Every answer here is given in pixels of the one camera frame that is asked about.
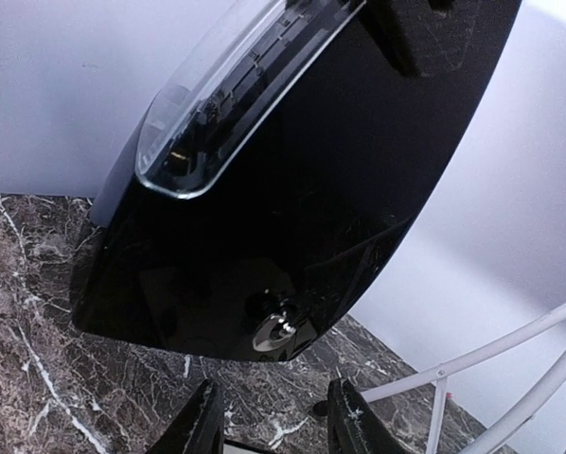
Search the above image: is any black metronome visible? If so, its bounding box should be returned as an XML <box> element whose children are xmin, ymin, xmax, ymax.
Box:
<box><xmin>70</xmin><ymin>1</ymin><xmax>521</xmax><ymax>362</ymax></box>

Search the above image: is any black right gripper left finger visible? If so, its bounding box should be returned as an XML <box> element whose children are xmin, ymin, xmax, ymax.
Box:
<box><xmin>146</xmin><ymin>379</ymin><xmax>224</xmax><ymax>454</ymax></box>

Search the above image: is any white perforated music stand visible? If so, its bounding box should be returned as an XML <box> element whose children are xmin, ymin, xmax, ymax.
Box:
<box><xmin>362</xmin><ymin>288</ymin><xmax>566</xmax><ymax>453</ymax></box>

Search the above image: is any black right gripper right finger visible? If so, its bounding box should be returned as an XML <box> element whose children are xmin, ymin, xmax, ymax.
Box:
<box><xmin>327</xmin><ymin>378</ymin><xmax>406</xmax><ymax>454</ymax></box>

